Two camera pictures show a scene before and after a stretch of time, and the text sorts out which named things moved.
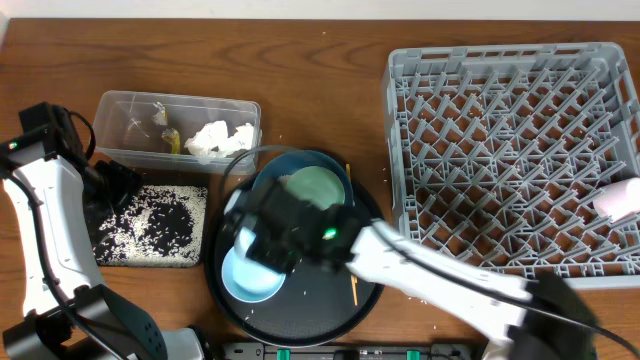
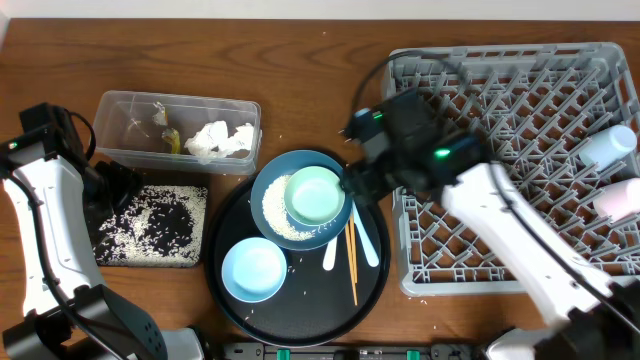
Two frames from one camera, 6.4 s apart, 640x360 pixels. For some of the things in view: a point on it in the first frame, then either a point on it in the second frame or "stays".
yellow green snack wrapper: [172, 136] stays
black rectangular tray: [157, 226] stays
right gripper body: [283, 254] to [373, 181]
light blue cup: [243, 242] to [609, 146]
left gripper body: [110, 186] stays
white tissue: [209, 141] stays
